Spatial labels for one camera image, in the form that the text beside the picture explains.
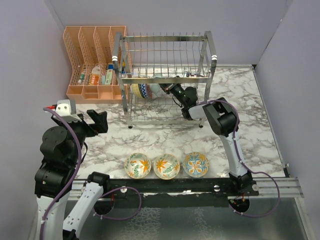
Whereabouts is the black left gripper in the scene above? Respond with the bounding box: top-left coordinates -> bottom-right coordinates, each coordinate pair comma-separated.
53,108 -> 108,165

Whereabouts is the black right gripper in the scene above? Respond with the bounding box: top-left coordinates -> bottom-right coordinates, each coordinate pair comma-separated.
154,76 -> 187,108

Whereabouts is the teal ribbed bowl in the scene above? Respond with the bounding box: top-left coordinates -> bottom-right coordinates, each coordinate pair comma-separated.
149,83 -> 163,99

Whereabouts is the red patterned bowl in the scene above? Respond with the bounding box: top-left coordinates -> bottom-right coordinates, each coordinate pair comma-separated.
138,83 -> 152,99

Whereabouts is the yellow dotted white bowl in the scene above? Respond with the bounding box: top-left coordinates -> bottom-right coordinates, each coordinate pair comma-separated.
130,83 -> 141,98

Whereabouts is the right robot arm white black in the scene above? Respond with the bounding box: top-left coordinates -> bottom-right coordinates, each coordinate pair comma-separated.
159,83 -> 253,196

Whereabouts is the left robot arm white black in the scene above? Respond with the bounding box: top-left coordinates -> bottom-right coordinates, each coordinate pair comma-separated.
34,107 -> 111,240

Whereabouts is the stainless steel dish rack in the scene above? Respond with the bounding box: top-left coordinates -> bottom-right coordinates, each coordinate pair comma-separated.
112,31 -> 218,128

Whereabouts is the peach plastic file organizer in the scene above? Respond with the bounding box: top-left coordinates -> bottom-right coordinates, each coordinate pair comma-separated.
63,25 -> 127,104

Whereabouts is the green white box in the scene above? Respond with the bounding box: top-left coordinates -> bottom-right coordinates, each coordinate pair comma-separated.
104,69 -> 114,85

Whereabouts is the small green white bottle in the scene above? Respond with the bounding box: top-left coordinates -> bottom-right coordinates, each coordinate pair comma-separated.
77,72 -> 86,85

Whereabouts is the orange flower bowl left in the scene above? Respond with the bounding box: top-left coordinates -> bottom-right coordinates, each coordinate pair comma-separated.
124,152 -> 151,179

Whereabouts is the orange flower bowl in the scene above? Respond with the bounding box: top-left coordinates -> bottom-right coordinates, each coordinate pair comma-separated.
124,152 -> 151,179
153,153 -> 180,180

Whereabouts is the blue orange floral bowl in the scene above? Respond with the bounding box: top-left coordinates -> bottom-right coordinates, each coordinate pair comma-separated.
182,152 -> 210,178

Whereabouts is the orange flower bowl middle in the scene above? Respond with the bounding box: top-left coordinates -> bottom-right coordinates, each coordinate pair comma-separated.
153,153 -> 180,180

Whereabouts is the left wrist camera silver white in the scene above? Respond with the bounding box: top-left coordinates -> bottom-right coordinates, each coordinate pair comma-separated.
52,99 -> 77,118

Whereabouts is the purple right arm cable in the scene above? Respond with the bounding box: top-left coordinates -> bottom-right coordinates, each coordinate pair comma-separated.
199,99 -> 281,218

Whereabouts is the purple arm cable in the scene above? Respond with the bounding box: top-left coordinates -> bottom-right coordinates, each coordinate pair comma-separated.
39,106 -> 83,240
199,99 -> 281,218

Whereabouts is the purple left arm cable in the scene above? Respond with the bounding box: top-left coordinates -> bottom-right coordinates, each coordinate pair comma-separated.
39,106 -> 83,240

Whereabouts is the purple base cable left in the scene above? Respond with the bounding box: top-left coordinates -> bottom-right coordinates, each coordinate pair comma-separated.
91,186 -> 143,221

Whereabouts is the black mounting rail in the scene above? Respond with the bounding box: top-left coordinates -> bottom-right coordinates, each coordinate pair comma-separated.
106,178 -> 259,209

